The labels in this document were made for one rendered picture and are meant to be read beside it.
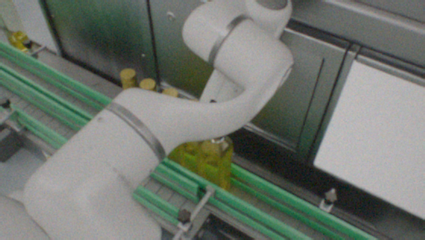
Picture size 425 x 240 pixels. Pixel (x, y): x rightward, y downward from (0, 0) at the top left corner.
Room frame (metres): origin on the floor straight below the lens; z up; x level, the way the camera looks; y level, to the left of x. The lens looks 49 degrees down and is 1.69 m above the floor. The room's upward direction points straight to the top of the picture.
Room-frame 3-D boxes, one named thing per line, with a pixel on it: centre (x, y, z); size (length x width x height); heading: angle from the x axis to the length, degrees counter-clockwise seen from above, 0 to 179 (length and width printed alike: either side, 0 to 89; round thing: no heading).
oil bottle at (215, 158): (0.47, -0.02, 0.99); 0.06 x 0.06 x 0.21; 56
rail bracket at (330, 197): (0.39, -0.27, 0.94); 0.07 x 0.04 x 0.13; 147
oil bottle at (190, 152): (0.50, 0.03, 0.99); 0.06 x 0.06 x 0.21; 57
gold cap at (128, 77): (0.59, 0.18, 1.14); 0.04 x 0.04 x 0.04
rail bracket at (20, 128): (0.64, 0.57, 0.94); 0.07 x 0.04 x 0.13; 147
